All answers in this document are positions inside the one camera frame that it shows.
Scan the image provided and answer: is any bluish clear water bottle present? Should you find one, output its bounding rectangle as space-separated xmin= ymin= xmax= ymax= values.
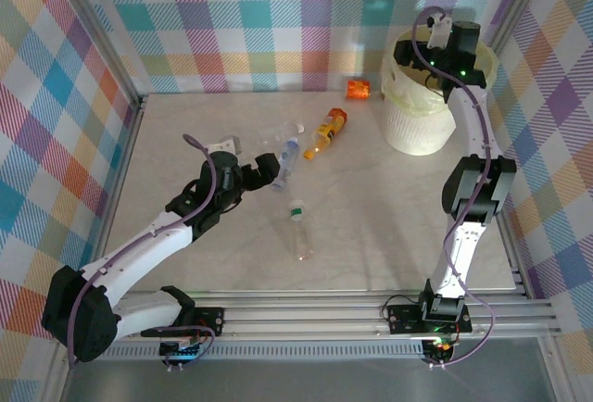
xmin=271 ymin=137 xmax=302 ymax=193

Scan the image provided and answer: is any crushed clear bottle white cap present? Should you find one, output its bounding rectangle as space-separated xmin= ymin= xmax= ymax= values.
xmin=257 ymin=121 xmax=307 ymax=148

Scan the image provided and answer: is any small orange NFC bottle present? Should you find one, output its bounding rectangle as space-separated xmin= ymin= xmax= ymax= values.
xmin=346 ymin=78 xmax=372 ymax=101

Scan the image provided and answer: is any orange juice bottle yellow cap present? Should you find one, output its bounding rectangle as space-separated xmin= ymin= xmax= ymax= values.
xmin=303 ymin=107 xmax=349 ymax=161

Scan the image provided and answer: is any clear bottle green neck band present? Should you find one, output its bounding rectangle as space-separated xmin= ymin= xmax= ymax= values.
xmin=285 ymin=196 xmax=316 ymax=262

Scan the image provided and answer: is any white ribbed plastic bin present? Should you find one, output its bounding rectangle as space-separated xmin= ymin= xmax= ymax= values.
xmin=382 ymin=26 xmax=501 ymax=157

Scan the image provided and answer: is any translucent yellowish bin liner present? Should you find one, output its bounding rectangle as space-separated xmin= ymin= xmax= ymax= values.
xmin=380 ymin=26 xmax=501 ymax=119

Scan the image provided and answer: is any left controller circuit board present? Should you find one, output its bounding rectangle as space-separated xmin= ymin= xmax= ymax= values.
xmin=158 ymin=337 xmax=208 ymax=366

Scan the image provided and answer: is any controller circuit board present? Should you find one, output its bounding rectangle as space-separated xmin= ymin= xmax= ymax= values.
xmin=422 ymin=336 xmax=458 ymax=366
xmin=158 ymin=337 xmax=208 ymax=366

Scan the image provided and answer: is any grey metal base panel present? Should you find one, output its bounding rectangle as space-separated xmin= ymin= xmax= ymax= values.
xmin=59 ymin=359 xmax=557 ymax=402

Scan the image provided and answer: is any right controller circuit board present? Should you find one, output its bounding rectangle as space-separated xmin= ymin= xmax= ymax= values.
xmin=422 ymin=336 xmax=458 ymax=366

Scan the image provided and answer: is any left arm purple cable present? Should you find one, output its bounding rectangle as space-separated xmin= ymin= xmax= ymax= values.
xmin=67 ymin=132 xmax=219 ymax=371

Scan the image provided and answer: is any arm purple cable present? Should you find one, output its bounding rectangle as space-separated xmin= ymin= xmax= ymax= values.
xmin=67 ymin=132 xmax=219 ymax=371
xmin=410 ymin=6 xmax=496 ymax=369

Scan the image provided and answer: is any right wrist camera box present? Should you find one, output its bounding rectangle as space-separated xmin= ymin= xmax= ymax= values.
xmin=425 ymin=13 xmax=453 ymax=50

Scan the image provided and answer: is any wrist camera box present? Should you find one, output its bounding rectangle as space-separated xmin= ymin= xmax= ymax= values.
xmin=206 ymin=135 xmax=243 ymax=157
xmin=425 ymin=13 xmax=453 ymax=50

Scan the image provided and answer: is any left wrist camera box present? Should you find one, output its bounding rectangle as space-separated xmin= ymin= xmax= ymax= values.
xmin=206 ymin=135 xmax=243 ymax=157

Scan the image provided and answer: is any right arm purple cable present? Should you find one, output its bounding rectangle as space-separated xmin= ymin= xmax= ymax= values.
xmin=410 ymin=6 xmax=496 ymax=369

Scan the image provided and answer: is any left aluminium side rail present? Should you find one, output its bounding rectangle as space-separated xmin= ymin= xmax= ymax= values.
xmin=78 ymin=94 xmax=149 ymax=306

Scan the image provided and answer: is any aluminium side rail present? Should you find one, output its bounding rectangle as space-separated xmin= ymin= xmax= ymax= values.
xmin=78 ymin=94 xmax=149 ymax=306
xmin=462 ymin=114 xmax=532 ymax=296

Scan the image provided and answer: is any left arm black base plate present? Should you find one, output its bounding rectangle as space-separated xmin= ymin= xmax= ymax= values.
xmin=193 ymin=307 xmax=226 ymax=338

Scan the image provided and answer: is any aluminium front frame rail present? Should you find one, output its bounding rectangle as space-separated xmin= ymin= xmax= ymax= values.
xmin=50 ymin=290 xmax=564 ymax=345

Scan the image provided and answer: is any slotted grey cable duct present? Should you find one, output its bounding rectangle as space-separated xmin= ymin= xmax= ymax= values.
xmin=73 ymin=345 xmax=427 ymax=361

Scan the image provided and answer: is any left aluminium corner post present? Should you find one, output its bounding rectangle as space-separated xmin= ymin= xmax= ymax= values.
xmin=44 ymin=0 xmax=143 ymax=107

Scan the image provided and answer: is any right aluminium side rail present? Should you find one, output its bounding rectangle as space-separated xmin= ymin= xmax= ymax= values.
xmin=462 ymin=114 xmax=532 ymax=296

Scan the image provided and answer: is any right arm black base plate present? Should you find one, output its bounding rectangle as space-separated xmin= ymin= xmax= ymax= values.
xmin=386 ymin=302 xmax=473 ymax=336

